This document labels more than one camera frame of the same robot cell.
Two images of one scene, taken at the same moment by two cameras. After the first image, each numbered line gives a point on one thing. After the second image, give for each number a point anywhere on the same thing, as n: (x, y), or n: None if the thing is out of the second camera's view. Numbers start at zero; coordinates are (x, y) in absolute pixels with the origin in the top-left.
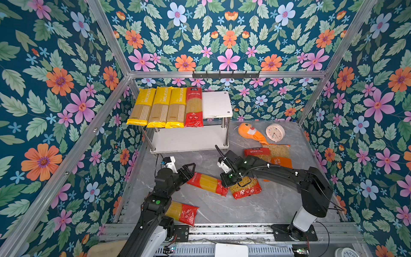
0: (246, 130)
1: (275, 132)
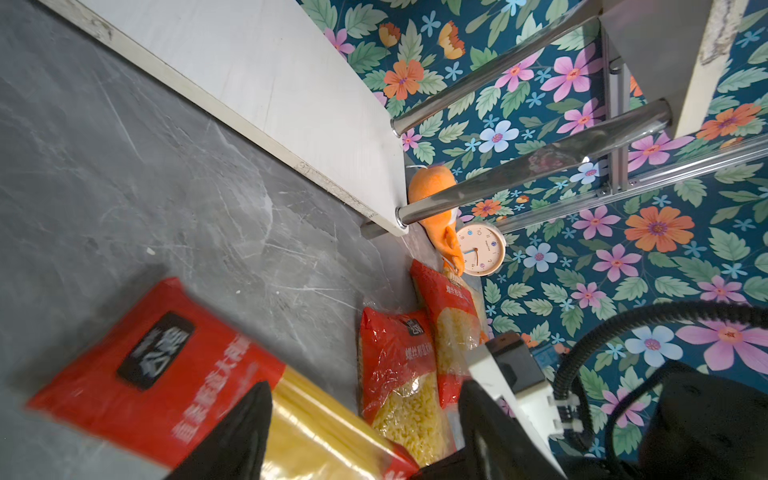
0: (425, 183)
1: (484, 249)
